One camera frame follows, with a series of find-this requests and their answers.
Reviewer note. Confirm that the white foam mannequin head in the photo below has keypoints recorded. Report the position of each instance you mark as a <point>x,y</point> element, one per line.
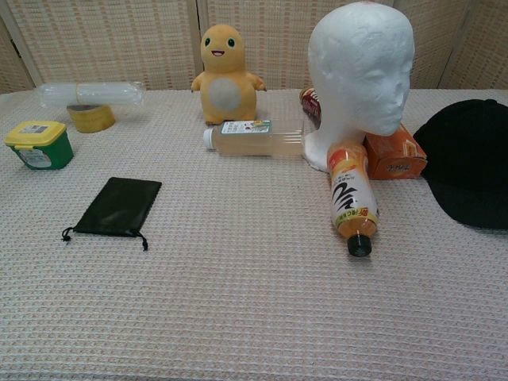
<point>361,67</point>

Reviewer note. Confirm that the clear bottle white cap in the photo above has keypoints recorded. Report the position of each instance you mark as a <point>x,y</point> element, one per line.
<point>254,141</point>

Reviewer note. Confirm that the beige waffle tablecloth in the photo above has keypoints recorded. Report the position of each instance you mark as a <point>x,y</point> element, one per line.
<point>238,278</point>

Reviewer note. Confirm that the orange juice bottle black cap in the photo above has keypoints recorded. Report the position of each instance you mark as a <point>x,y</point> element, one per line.
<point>351,190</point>

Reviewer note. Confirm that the red snack can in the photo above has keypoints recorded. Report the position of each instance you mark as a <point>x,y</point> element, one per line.
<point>311,107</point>

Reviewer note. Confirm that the yellow plush dinosaur toy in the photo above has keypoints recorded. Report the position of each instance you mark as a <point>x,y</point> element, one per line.
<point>228,83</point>

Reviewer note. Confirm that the orange cardboard box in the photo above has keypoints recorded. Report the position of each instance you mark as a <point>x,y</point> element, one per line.
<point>397,156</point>

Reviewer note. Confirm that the yellow tape roll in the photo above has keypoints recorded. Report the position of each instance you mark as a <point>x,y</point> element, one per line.
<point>91,118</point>

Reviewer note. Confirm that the clear plastic tube bundle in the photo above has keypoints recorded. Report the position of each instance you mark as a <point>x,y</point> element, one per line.
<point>93,94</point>

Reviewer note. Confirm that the woven folding screen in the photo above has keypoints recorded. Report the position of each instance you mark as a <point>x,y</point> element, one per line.
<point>119,39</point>

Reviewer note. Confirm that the green container yellow lid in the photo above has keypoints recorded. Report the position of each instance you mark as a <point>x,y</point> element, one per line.
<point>39,145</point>

